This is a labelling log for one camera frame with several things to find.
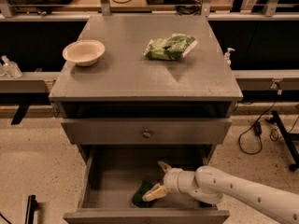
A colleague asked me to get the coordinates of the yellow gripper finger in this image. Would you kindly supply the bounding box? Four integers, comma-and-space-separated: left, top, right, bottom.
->
142, 184, 168, 203
158, 161, 172, 173

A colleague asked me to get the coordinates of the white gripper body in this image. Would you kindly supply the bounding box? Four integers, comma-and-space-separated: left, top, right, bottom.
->
163, 168, 199, 194

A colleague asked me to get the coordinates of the green and yellow sponge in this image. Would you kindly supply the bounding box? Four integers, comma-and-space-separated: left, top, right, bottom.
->
132, 180, 153, 208

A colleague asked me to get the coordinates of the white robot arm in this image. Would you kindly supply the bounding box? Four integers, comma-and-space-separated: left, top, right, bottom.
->
142, 161, 299, 224

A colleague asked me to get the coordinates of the round metal drawer knob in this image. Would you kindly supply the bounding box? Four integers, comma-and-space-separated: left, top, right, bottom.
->
142, 130, 151, 138

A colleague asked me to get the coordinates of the grey closed top drawer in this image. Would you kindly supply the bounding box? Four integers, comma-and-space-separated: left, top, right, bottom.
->
62, 119, 232, 145

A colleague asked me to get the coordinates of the grey open middle drawer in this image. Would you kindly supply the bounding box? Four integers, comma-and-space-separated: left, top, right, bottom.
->
64, 145, 229, 224

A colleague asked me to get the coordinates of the grey wooden drawer cabinet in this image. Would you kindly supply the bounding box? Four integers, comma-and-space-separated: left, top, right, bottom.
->
48, 13, 244, 224

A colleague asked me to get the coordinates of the black stand leg right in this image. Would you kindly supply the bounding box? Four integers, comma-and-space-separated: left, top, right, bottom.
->
271, 110, 299, 172

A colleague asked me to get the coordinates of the green chip bag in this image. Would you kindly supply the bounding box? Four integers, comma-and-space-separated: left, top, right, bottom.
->
143, 34, 198, 61

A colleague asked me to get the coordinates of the white pump bottle right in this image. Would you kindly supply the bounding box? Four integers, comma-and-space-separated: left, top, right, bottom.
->
224, 48, 235, 66

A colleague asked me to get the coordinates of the black object bottom left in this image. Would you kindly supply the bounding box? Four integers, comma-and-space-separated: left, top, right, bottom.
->
24, 195, 38, 224

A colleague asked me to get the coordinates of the clear sanitizer bottle left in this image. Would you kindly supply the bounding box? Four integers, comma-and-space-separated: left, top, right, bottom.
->
2, 55, 22, 78

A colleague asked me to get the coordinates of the black power cable floor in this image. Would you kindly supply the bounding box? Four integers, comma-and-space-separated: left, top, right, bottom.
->
237, 91, 281, 156

